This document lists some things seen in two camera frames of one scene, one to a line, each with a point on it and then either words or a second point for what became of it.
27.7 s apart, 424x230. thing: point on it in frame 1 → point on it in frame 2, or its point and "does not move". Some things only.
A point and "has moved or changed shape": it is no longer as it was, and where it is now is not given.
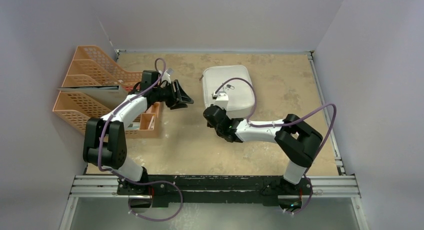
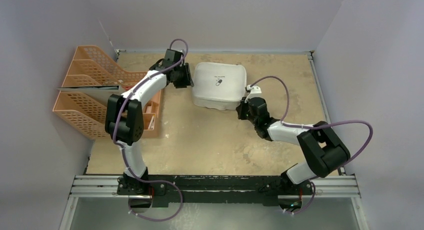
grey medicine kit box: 240,93 has moved or changed shape
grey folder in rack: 111,96 does not move
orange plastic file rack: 91,66 does not move
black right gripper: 210,115 → 241,110
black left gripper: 182,99 → 186,81
